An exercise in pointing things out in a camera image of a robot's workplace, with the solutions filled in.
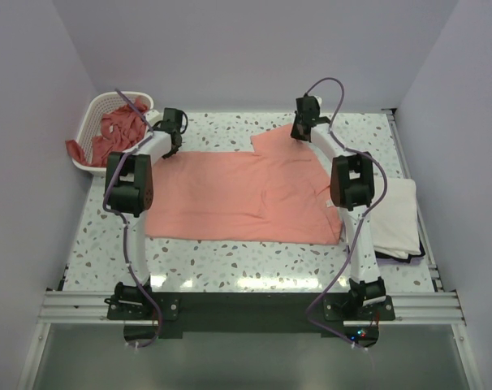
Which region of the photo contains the salmon pink t shirt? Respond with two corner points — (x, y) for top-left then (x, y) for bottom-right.
(145, 125), (342, 245)

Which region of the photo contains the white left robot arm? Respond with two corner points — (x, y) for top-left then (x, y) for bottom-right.
(102, 108), (188, 321)

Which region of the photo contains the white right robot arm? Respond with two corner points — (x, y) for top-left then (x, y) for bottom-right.
(315, 129), (388, 319)

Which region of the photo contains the dark red t shirt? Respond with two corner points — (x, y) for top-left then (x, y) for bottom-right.
(65, 95), (149, 168)

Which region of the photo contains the white perforated plastic basket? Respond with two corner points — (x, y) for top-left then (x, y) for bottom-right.
(71, 91), (156, 178)

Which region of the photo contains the white folded t shirt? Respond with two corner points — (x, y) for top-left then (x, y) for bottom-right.
(369, 178), (421, 260)

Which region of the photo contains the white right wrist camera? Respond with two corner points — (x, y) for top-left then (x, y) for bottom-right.
(314, 95), (323, 106)

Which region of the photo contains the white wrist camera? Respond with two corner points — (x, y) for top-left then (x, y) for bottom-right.
(314, 95), (323, 106)
(145, 110), (163, 126)

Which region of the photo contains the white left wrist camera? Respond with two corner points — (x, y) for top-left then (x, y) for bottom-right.
(145, 110), (163, 126)

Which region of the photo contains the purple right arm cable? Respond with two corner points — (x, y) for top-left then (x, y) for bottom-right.
(302, 77), (390, 261)

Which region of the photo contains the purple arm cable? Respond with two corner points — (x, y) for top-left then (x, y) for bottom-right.
(302, 77), (390, 261)
(102, 88), (162, 349)

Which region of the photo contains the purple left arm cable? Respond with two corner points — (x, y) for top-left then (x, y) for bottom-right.
(102, 88), (162, 349)

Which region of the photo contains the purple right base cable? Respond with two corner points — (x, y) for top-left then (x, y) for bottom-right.
(304, 267), (365, 338)

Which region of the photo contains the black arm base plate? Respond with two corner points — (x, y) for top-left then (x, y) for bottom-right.
(105, 292), (396, 347)

